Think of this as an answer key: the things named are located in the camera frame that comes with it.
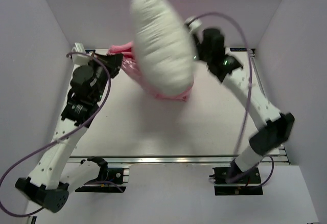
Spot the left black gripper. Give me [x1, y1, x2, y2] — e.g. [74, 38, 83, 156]
[85, 52, 122, 102]

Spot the pink pillowcase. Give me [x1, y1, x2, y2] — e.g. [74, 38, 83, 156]
[107, 41, 192, 102]

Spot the white pillow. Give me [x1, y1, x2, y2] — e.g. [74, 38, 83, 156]
[130, 0, 196, 97]

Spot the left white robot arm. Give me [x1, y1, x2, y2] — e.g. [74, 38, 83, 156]
[15, 52, 123, 213]

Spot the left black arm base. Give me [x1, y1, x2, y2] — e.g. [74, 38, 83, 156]
[75, 156, 129, 193]

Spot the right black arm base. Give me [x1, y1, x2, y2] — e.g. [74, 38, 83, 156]
[208, 167, 263, 196]

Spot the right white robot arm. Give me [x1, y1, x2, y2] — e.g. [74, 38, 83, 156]
[191, 28, 295, 184]

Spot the blue label sticker right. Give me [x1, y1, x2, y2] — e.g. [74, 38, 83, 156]
[229, 48, 247, 52]

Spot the white front board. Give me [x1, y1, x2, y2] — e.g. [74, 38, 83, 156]
[36, 164, 318, 223]

